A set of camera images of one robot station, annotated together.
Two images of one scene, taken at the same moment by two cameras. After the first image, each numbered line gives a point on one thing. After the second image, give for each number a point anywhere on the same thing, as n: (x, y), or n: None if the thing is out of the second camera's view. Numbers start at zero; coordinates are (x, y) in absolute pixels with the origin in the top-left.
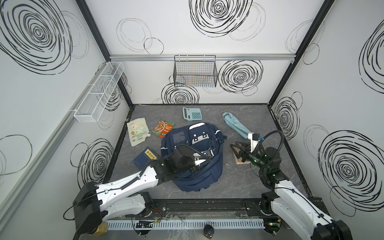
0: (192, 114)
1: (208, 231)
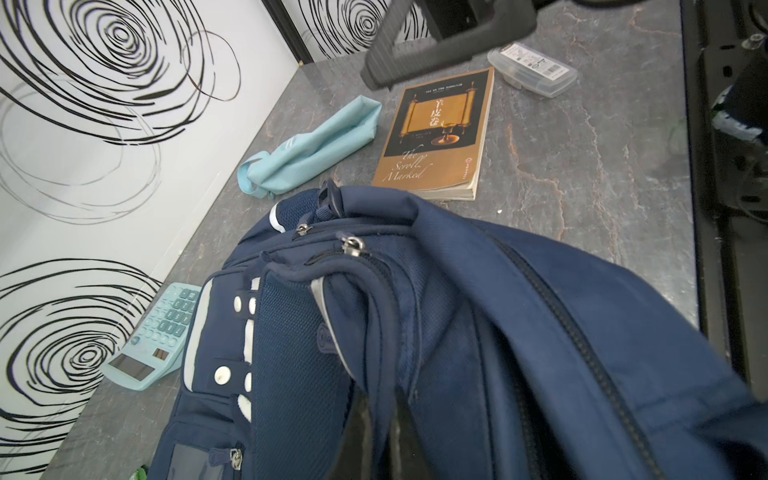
0: (156, 349)
1: None
